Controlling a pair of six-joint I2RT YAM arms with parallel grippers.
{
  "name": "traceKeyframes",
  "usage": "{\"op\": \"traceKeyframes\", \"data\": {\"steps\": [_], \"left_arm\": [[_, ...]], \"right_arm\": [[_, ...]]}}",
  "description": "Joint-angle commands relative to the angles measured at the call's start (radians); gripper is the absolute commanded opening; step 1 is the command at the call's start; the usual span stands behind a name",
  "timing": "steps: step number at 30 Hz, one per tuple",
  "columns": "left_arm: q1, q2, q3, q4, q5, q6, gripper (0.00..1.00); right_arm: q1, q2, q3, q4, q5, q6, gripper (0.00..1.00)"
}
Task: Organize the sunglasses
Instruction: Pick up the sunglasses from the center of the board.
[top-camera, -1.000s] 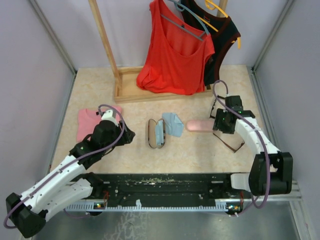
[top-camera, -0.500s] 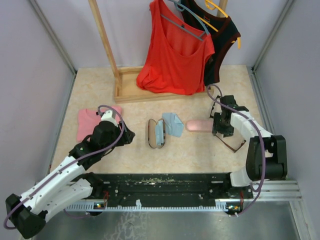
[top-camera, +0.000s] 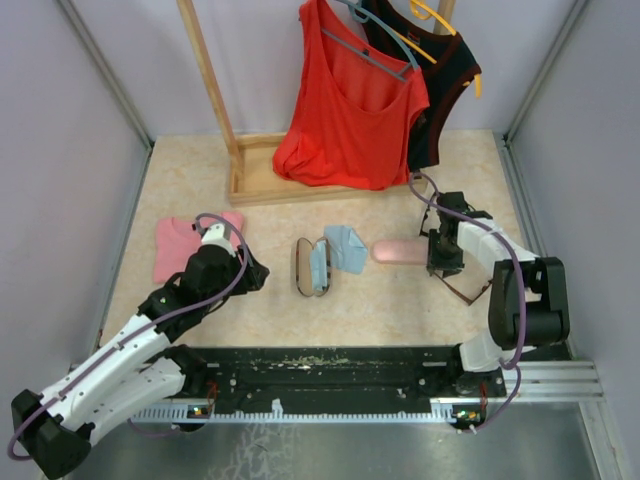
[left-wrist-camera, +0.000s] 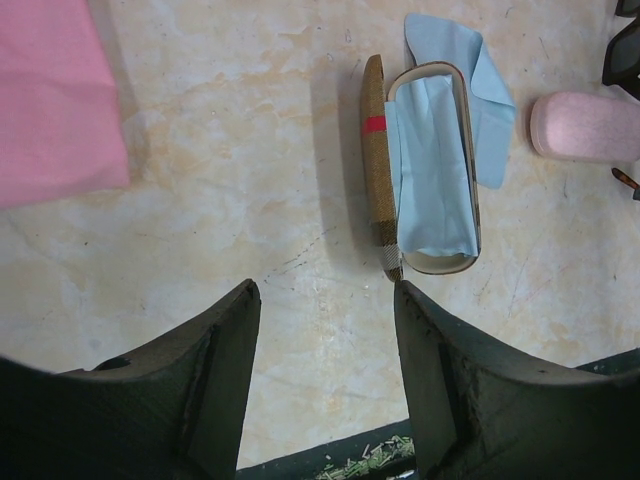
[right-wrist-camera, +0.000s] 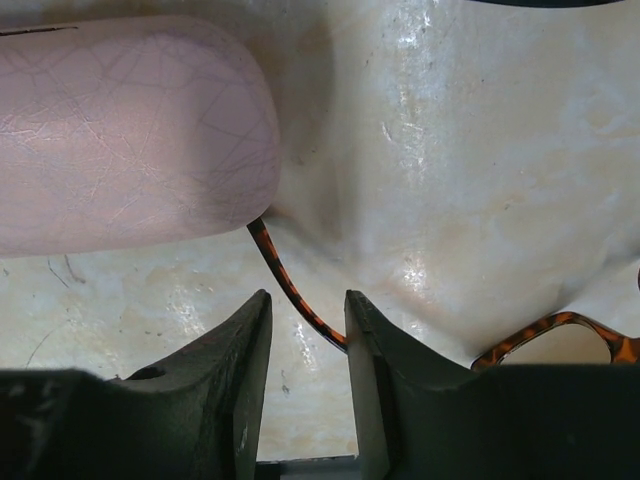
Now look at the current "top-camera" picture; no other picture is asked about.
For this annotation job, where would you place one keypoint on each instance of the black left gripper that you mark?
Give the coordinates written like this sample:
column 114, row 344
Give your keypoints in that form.
column 253, row 277

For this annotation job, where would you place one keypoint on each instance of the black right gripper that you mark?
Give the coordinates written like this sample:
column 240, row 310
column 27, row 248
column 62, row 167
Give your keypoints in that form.
column 438, row 263

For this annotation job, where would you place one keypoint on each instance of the pink glasses case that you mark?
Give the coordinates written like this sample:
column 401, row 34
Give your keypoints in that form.
column 400, row 252

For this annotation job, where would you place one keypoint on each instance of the plaid brown glasses case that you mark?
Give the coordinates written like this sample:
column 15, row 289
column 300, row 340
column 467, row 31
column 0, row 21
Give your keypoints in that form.
column 303, row 248

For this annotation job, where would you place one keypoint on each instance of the small light blue cloth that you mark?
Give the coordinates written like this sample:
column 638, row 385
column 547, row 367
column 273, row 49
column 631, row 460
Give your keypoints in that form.
column 319, row 268

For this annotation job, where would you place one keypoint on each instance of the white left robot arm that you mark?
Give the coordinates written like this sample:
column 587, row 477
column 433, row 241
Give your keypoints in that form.
column 141, row 365

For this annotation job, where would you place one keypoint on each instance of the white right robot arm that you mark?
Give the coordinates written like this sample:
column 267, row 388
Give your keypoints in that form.
column 528, row 306

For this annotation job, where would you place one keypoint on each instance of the folded pink t-shirt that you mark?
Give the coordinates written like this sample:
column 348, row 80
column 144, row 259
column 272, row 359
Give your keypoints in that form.
column 177, row 240

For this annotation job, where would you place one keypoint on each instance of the wooden clothes rack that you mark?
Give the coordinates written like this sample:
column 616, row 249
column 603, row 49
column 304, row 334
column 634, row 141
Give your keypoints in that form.
column 252, row 181

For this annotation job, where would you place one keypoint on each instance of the red tank top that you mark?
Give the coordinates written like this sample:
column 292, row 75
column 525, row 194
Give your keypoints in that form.
column 354, row 111

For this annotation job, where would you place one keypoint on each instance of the black maroon-trimmed tank top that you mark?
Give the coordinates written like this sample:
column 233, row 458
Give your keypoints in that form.
column 447, row 65

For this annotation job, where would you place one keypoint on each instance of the grey-blue plastic hanger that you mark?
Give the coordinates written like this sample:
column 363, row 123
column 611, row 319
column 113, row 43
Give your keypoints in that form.
column 380, row 47

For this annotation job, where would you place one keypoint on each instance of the black frame sunglasses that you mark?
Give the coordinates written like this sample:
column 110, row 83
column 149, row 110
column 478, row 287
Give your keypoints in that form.
column 431, row 220

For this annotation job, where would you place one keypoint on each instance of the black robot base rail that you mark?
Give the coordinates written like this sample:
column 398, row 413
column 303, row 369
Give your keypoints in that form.
column 331, row 385

